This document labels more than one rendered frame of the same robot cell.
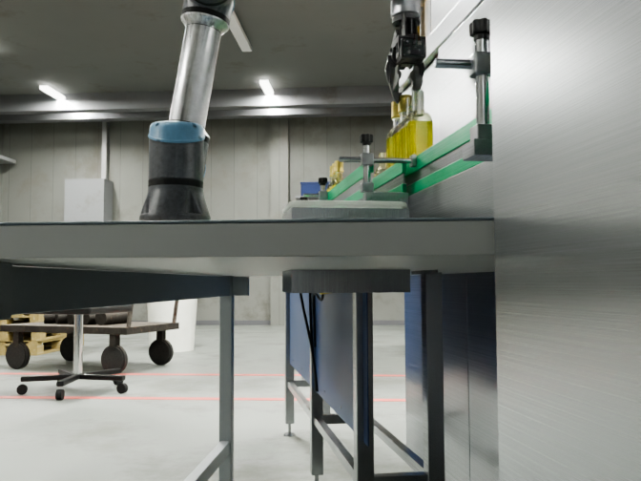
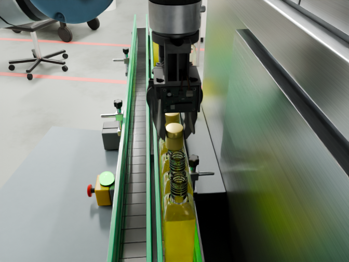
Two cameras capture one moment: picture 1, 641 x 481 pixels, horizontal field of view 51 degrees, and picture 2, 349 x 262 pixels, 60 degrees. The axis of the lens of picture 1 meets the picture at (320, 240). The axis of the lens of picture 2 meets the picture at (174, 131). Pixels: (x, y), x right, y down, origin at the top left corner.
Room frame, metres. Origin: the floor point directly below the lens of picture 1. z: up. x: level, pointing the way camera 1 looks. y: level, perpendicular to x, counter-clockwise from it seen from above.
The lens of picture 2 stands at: (1.22, -0.25, 1.49)
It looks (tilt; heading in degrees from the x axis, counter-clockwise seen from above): 36 degrees down; 4
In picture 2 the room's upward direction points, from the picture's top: straight up
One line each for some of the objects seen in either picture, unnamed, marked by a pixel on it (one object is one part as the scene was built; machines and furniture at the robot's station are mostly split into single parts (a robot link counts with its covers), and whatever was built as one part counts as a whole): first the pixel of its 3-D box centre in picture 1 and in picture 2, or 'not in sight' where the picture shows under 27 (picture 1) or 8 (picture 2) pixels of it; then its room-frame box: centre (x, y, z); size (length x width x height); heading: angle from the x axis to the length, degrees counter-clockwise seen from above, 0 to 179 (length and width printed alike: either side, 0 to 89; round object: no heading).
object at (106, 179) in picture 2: not in sight; (106, 178); (1.87, 0.01, 0.84); 0.05 x 0.05 x 0.03
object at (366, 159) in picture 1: (377, 163); not in sight; (1.45, -0.12, 0.95); 0.17 x 0.03 x 0.12; 99
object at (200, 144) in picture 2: not in sight; (189, 111); (2.26, -0.23, 0.84); 0.95 x 0.09 x 0.11; 9
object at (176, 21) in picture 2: (406, 10); (177, 15); (1.67, -0.22, 1.37); 0.08 x 0.08 x 0.05
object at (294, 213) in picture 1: (356, 232); not in sight; (1.33, -0.07, 0.79); 0.27 x 0.17 x 0.08; 99
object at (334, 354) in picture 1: (340, 326); not in sight; (2.33, -0.07, 0.54); 1.59 x 0.18 x 0.43; 9
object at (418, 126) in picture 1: (418, 156); (178, 235); (1.58, -0.23, 0.99); 0.06 x 0.06 x 0.21; 9
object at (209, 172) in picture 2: not in sight; (200, 177); (1.79, -0.28, 0.94); 0.07 x 0.04 x 0.13; 99
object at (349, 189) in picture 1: (314, 216); (130, 81); (2.34, 0.02, 0.92); 1.75 x 0.01 x 0.08; 9
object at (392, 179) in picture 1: (335, 216); (147, 80); (2.36, -0.05, 0.92); 1.75 x 0.01 x 0.08; 9
